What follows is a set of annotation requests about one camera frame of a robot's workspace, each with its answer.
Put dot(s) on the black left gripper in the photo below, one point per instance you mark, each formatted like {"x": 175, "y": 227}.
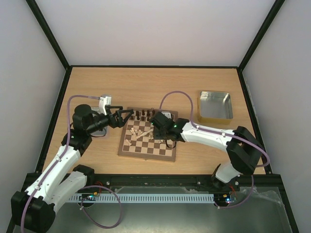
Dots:
{"x": 119, "y": 123}

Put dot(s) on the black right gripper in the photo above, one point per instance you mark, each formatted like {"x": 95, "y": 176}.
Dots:
{"x": 157, "y": 131}

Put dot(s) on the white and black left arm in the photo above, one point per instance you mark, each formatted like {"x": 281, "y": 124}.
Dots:
{"x": 36, "y": 207}

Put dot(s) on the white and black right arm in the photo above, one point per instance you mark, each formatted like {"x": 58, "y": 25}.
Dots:
{"x": 242, "y": 148}

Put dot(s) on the white king chess piece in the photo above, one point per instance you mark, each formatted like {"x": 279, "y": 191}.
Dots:
{"x": 144, "y": 133}

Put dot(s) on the wooden chess board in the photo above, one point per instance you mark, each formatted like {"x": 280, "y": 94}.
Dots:
{"x": 147, "y": 147}

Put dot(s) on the silver embossed metal tray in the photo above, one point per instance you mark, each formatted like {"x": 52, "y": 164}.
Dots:
{"x": 100, "y": 133}

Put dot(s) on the white pawn near left edge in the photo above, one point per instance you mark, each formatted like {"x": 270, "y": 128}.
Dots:
{"x": 128, "y": 142}

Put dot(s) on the yellow metal tin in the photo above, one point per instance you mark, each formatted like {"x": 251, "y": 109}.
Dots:
{"x": 214, "y": 107}

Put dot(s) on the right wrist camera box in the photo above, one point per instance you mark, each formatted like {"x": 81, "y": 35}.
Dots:
{"x": 167, "y": 114}

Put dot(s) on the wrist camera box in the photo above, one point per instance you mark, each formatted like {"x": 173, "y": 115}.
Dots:
{"x": 103, "y": 102}
{"x": 167, "y": 114}

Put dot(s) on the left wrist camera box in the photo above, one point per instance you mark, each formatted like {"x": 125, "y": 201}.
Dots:
{"x": 103, "y": 102}

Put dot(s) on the light blue cable duct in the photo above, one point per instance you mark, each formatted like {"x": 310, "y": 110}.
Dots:
{"x": 144, "y": 198}

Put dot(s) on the black aluminium frame rail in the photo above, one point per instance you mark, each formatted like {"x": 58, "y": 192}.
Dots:
{"x": 197, "y": 182}

